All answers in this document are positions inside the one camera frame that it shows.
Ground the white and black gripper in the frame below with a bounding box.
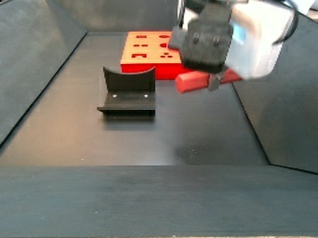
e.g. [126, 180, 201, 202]
[169, 0, 296, 91]

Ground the red hexagonal peg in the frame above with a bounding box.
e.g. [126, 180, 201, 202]
[175, 70, 242, 93]

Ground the red shape-sorter block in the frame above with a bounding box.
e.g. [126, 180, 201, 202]
[120, 32, 189, 80]

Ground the black curved peg holder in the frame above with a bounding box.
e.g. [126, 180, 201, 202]
[98, 68, 157, 114]

